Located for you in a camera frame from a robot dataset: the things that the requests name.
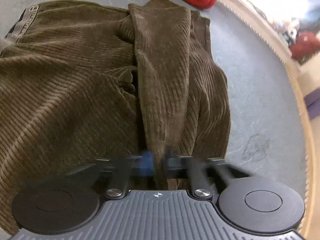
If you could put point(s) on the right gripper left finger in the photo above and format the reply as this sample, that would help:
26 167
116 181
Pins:
122 171

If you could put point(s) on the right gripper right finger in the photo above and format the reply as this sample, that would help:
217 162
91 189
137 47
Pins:
191 171

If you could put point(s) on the brown corduroy pants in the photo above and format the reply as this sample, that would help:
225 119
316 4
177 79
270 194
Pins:
81 80

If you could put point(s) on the grey quilted mattress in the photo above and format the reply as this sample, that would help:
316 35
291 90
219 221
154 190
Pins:
228 39

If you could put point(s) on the purple yoga mat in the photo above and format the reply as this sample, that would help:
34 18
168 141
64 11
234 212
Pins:
312 102

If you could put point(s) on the red cushion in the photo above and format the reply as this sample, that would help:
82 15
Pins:
307 43

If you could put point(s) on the panda plush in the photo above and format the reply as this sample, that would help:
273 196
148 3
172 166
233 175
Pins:
291 35

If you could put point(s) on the wooden bed frame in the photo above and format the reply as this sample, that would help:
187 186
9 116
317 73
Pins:
271 132

